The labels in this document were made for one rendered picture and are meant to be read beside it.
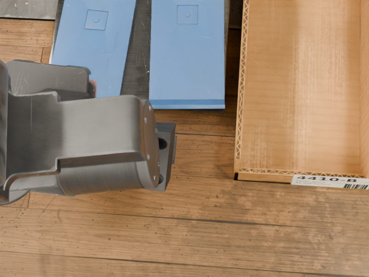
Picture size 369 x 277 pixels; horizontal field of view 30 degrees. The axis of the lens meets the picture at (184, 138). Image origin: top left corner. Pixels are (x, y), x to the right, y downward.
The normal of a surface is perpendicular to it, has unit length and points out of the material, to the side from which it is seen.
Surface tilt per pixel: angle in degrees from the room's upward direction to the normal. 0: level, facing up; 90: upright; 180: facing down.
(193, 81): 0
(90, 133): 5
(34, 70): 30
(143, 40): 0
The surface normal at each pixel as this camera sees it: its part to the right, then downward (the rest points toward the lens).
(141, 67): -0.04, -0.30
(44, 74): -0.09, 0.21
